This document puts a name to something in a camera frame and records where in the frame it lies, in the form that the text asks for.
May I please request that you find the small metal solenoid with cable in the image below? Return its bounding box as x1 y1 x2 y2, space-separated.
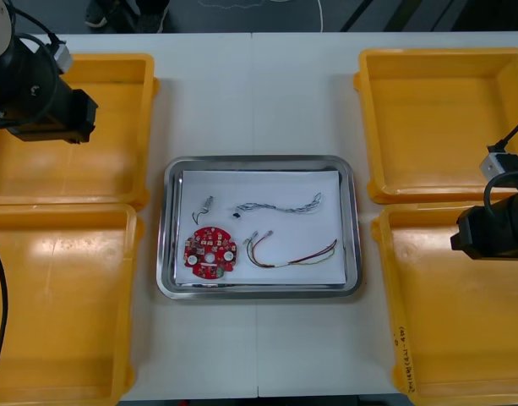
190 195 215 224

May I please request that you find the white sheet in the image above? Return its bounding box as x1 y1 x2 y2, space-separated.
177 168 349 287

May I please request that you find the yellow-orange plastic bin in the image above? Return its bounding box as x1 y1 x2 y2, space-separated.
0 202 146 403
370 201 518 406
0 52 161 211
353 47 518 206

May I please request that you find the steel tray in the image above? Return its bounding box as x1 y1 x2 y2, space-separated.
155 154 364 301

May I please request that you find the red green-yellow wire harness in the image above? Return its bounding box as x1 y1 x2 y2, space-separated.
243 229 340 270

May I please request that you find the round red circuit board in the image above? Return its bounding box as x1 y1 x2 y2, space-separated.
183 225 242 281

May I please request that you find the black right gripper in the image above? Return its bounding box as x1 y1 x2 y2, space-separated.
450 202 499 261

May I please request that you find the blue-white twisted wire harness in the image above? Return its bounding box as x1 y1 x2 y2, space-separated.
230 191 325 217

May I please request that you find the person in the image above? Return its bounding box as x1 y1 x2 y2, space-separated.
85 0 171 34

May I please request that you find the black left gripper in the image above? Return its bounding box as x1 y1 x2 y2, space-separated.
0 87 100 145

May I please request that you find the black metal frame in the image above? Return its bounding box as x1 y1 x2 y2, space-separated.
341 0 518 33

